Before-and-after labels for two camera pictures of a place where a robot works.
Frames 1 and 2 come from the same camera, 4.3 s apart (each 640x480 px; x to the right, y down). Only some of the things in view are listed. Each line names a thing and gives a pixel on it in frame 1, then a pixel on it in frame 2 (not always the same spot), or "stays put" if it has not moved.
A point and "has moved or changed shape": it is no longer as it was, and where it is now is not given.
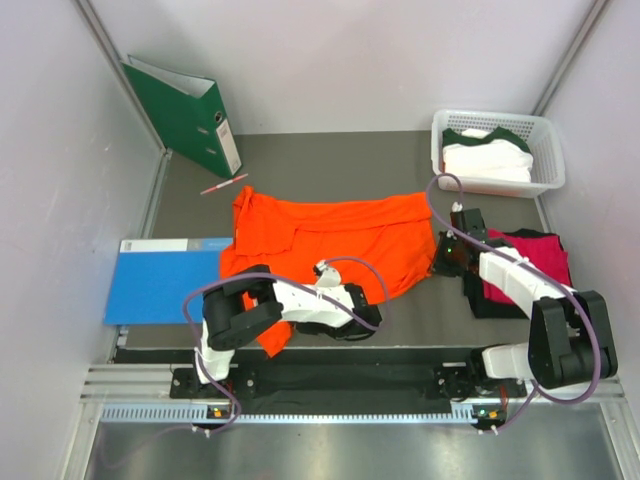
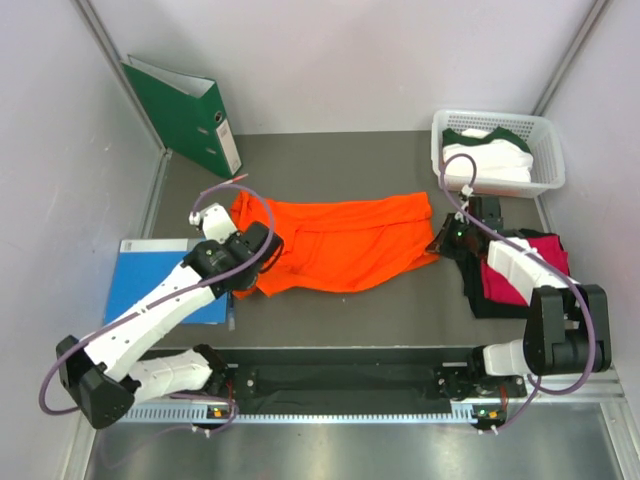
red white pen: [224, 184] stays put
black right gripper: [439, 264] -> [441, 245]
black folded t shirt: [491, 310] stays put
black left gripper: [304, 326] -> [228, 241]
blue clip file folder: [152, 279] stays put
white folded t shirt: [497, 160] stays put
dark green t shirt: [452, 136] stays put
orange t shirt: [379, 243] has moved or changed shape
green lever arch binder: [188, 114] stays put
